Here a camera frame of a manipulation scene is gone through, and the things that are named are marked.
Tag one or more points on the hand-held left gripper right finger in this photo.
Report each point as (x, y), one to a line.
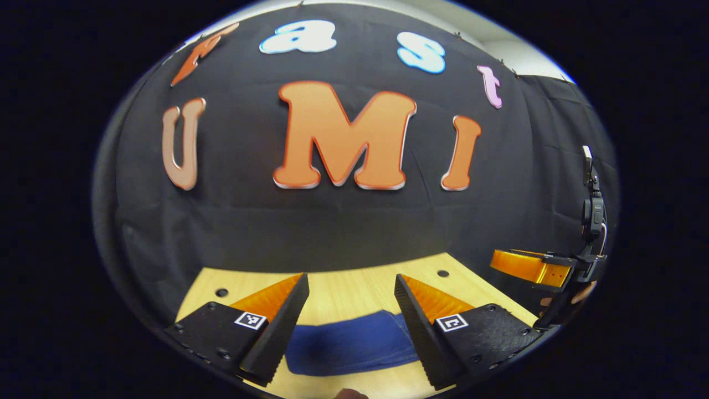
(421, 338)

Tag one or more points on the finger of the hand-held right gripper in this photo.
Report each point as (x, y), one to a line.
(526, 266)

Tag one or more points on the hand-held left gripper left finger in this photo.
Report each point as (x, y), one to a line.
(279, 338)

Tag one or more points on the blue jeans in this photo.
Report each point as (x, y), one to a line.
(349, 343)

